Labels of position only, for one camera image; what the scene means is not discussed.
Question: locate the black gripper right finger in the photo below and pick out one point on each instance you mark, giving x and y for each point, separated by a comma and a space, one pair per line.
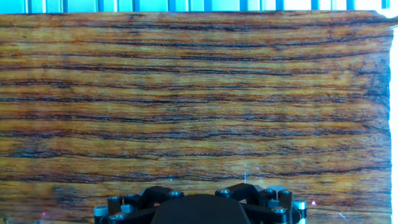
267, 202

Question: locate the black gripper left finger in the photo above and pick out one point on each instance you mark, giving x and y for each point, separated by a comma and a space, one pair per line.
136, 202

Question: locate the wood grain table mat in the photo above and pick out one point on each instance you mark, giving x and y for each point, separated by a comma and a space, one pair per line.
186, 93

